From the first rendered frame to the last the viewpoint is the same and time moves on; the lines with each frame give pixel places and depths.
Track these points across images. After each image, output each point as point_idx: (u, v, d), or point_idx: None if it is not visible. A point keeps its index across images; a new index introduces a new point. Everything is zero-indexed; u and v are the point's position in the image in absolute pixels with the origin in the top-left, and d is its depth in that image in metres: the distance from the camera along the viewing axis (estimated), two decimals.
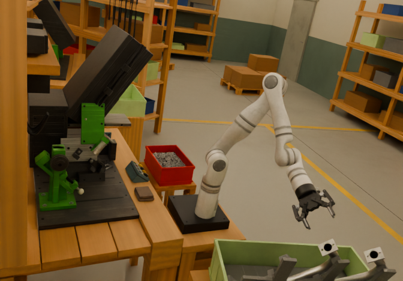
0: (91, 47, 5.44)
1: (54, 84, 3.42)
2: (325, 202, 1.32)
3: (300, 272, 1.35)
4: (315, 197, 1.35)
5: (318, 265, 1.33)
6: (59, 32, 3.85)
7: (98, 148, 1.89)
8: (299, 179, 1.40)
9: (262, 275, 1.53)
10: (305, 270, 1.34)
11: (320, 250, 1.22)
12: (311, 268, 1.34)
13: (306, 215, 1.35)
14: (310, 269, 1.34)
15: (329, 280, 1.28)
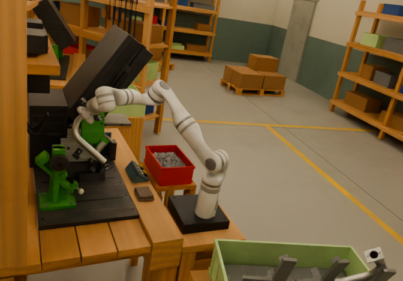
0: (91, 47, 5.44)
1: (54, 84, 3.42)
2: None
3: (91, 149, 1.77)
4: None
5: (81, 138, 1.75)
6: (59, 32, 3.85)
7: (98, 148, 1.89)
8: None
9: (262, 275, 1.53)
10: (89, 145, 1.77)
11: None
12: (84, 143, 1.75)
13: None
14: (85, 144, 1.75)
15: (329, 280, 1.28)
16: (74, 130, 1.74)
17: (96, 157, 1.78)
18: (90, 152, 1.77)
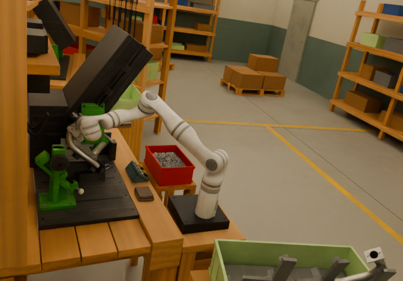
0: (91, 47, 5.44)
1: (54, 84, 3.42)
2: None
3: (84, 157, 1.87)
4: None
5: (75, 146, 1.84)
6: (59, 32, 3.85)
7: (98, 148, 1.89)
8: None
9: (262, 275, 1.53)
10: (82, 152, 1.86)
11: None
12: (77, 151, 1.85)
13: None
14: (78, 152, 1.85)
15: (329, 280, 1.28)
16: (68, 140, 1.82)
17: (90, 163, 1.89)
18: (84, 159, 1.88)
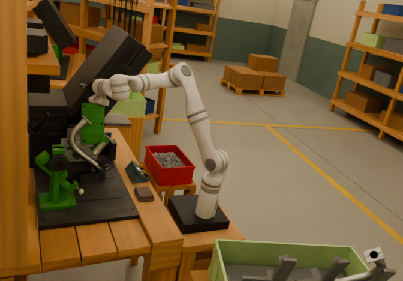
0: (91, 47, 5.44)
1: (54, 84, 3.42)
2: None
3: (87, 158, 1.88)
4: (90, 83, 1.63)
5: (78, 149, 1.85)
6: (59, 32, 3.85)
7: (98, 148, 1.89)
8: (104, 78, 1.59)
9: (262, 275, 1.53)
10: (85, 154, 1.87)
11: (90, 122, 1.88)
12: (80, 154, 1.86)
13: None
14: (81, 154, 1.86)
15: (329, 280, 1.28)
16: (71, 142, 1.83)
17: (92, 165, 1.90)
18: (86, 161, 1.88)
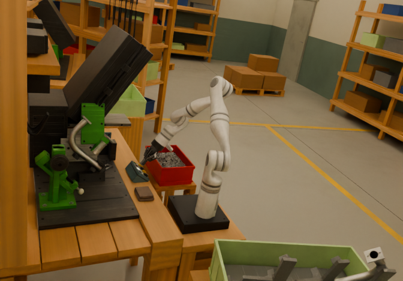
0: (91, 47, 5.44)
1: (54, 84, 3.42)
2: (147, 157, 2.06)
3: (87, 158, 1.88)
4: (153, 151, 2.05)
5: (78, 149, 1.85)
6: (59, 32, 3.85)
7: (98, 148, 1.89)
8: (158, 135, 2.05)
9: (262, 275, 1.53)
10: (85, 154, 1.87)
11: (90, 122, 1.88)
12: (80, 154, 1.86)
13: (149, 156, 2.09)
14: (81, 154, 1.86)
15: (329, 280, 1.28)
16: (71, 142, 1.83)
17: (92, 165, 1.90)
18: (86, 161, 1.88)
